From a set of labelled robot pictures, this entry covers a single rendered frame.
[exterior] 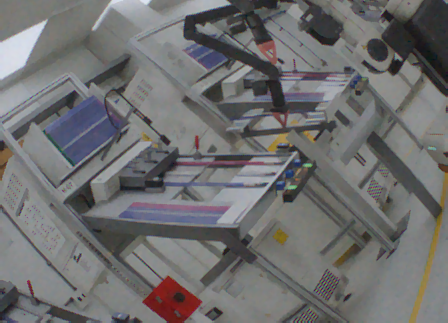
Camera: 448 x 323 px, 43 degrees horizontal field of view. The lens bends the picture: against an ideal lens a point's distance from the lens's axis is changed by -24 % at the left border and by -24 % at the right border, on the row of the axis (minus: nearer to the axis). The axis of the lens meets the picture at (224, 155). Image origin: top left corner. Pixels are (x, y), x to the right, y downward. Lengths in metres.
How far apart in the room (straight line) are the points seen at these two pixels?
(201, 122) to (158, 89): 0.32
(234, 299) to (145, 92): 1.84
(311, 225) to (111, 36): 3.20
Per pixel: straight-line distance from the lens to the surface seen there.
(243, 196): 2.74
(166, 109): 4.14
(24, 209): 3.10
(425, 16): 2.55
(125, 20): 6.39
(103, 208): 2.88
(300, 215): 4.07
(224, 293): 2.70
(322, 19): 2.61
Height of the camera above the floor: 0.76
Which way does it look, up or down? 3 degrees up
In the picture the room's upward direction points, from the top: 49 degrees counter-clockwise
